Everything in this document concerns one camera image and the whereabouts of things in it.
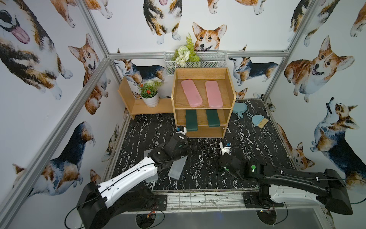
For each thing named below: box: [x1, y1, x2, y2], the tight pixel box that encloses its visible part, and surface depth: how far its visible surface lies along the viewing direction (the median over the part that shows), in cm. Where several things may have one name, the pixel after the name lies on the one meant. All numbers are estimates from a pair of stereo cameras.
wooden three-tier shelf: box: [171, 67, 236, 138], surface depth 87 cm
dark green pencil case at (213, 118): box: [205, 109, 221, 128], surface depth 89 cm
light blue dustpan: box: [232, 102, 248, 119], surface depth 120 cm
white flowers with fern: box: [171, 32, 201, 67], surface depth 83 cm
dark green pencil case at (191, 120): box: [185, 109, 199, 132], surface depth 90 cm
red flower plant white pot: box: [137, 79, 163, 108], surface depth 102 cm
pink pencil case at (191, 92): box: [180, 79, 203, 108], surface depth 82 cm
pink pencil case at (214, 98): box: [204, 80, 224, 109], surface depth 80 cm
